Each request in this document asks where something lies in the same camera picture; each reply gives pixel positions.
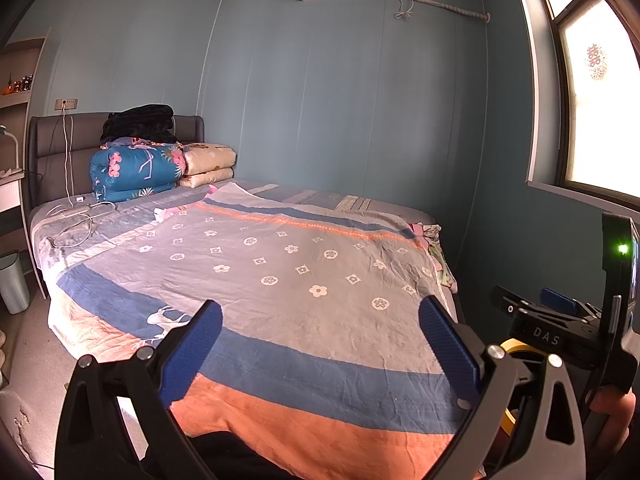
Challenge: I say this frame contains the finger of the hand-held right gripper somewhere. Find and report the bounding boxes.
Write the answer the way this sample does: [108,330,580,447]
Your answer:
[492,285,598,333]
[540,287,603,323]

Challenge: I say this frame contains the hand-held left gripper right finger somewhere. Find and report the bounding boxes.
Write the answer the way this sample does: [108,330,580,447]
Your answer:
[418,296,586,480]

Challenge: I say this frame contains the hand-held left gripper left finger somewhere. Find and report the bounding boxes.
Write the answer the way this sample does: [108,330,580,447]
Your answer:
[54,299,224,480]

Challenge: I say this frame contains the yellow tape roll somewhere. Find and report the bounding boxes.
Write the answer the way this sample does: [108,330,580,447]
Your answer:
[492,337,546,461]

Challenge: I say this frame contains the person's right hand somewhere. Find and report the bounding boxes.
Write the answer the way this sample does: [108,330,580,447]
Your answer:
[587,390,637,458]

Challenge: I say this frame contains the pink green printed cloth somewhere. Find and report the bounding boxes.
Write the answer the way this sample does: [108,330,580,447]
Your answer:
[410,222,458,293]

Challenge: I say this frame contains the person's dark pants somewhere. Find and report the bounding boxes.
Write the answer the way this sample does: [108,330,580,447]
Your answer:
[145,430,351,480]

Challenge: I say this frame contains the bed with patterned cover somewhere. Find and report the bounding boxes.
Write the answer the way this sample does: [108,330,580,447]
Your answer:
[47,182,481,480]

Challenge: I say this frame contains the window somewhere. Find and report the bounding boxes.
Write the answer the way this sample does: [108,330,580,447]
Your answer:
[507,0,640,206]

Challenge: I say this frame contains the pale striped bed sheet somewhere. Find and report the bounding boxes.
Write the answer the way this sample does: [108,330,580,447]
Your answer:
[30,177,451,281]

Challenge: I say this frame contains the beige folded quilt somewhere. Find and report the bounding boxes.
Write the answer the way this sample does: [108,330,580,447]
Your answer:
[179,142,237,190]

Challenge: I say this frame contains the blue floral quilt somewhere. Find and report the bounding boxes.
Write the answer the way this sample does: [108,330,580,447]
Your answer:
[90,141,187,203]

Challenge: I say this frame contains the pale blue floor bin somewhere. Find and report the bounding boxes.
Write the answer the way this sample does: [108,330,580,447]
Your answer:
[0,250,31,315]

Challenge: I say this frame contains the black folded blanket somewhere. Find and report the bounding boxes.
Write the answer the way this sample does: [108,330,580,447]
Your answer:
[100,104,178,145]

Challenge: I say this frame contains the white desk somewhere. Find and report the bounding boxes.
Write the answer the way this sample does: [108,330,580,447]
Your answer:
[0,170,28,256]

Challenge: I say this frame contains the red window sticker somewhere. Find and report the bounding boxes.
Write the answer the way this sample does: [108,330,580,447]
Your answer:
[586,44,608,81]

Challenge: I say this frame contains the grey padded headboard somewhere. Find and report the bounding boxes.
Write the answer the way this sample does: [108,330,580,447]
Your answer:
[27,114,206,211]

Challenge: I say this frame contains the white desk lamp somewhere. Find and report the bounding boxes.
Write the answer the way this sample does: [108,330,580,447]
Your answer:
[0,125,23,171]

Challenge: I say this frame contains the row of shelf ornaments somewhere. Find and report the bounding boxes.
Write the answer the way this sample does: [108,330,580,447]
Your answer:
[2,74,35,95]

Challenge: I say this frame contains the white charging cable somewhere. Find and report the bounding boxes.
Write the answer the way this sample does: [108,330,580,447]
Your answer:
[42,105,117,248]

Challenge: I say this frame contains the wall shelf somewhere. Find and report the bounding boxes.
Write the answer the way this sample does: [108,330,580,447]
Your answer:
[0,37,48,111]

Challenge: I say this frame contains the white wrapped wall pipe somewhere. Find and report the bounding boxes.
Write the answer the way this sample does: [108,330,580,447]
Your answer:
[397,0,491,23]

